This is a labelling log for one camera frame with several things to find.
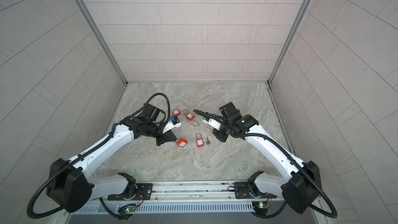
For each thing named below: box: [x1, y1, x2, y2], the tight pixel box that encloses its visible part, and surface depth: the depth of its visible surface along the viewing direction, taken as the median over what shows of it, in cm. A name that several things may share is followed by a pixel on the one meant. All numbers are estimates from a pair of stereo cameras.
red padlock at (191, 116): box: [185, 112, 200, 128], surface depth 98 cm
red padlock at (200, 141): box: [195, 132, 205, 148], surface depth 87 cm
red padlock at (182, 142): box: [176, 137, 189, 148], surface depth 77 cm
